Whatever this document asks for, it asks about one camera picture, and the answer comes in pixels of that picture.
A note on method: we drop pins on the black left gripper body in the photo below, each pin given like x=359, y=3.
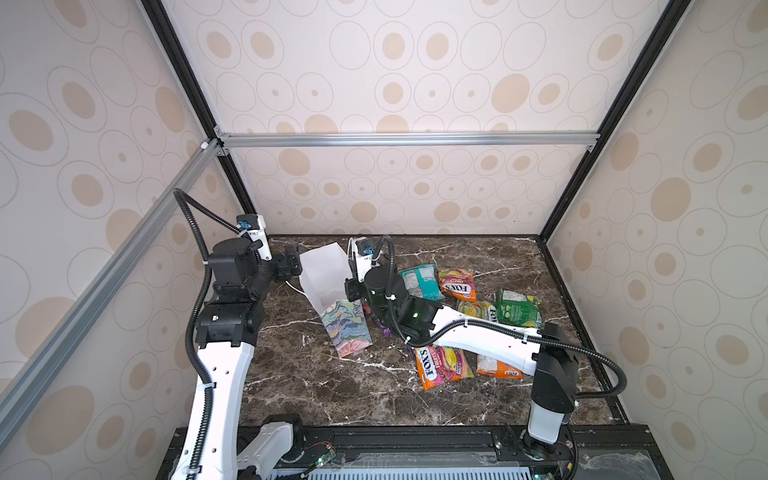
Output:
x=281, y=264

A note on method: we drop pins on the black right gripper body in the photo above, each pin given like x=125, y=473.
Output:
x=353, y=289

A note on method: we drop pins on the colourful painted paper bag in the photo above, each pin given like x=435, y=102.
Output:
x=325, y=270

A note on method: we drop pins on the orange multicolour Fox's candy packet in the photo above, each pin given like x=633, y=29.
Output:
x=438, y=365

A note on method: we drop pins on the orange white snack packet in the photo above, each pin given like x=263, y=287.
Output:
x=489, y=366

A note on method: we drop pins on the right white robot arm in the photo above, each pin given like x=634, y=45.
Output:
x=421, y=323

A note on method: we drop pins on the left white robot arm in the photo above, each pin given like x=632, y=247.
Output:
x=224, y=338

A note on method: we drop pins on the purple snack packet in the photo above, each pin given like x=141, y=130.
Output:
x=370, y=316

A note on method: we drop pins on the teal snack packet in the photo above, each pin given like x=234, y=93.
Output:
x=421, y=282

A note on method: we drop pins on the orange red Fox's candy packet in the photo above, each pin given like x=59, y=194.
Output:
x=458, y=283

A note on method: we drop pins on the yellow green Fox's candy packet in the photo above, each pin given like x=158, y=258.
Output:
x=484, y=310

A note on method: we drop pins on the green snack packet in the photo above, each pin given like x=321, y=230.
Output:
x=516, y=309

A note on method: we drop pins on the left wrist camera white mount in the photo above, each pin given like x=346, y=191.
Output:
x=253, y=227

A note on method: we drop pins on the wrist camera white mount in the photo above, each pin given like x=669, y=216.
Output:
x=253, y=227
x=361, y=256

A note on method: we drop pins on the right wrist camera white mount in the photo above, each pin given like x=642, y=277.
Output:
x=361, y=256

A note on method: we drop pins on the aluminium left side rail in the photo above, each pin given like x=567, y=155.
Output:
x=36, y=376

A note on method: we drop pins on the black vertical frame post left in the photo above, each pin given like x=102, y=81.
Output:
x=160, y=22

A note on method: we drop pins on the black vertical frame post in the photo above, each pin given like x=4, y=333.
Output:
x=160, y=22
x=651, y=51

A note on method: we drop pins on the aluminium horizontal back rail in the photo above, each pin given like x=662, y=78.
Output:
x=418, y=139

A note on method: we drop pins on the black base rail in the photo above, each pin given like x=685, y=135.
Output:
x=626, y=451

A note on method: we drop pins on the black vertical frame post right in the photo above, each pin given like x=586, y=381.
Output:
x=651, y=51

